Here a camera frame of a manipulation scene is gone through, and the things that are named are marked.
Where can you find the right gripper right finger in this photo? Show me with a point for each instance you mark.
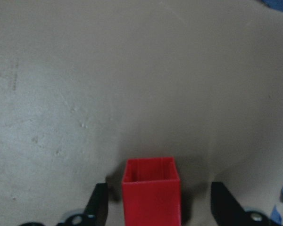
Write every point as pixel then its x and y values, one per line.
pixel 225 208

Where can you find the red toy block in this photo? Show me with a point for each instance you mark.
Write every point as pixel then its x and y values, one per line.
pixel 151 191

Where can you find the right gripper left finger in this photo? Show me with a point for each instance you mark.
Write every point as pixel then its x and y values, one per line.
pixel 96 209

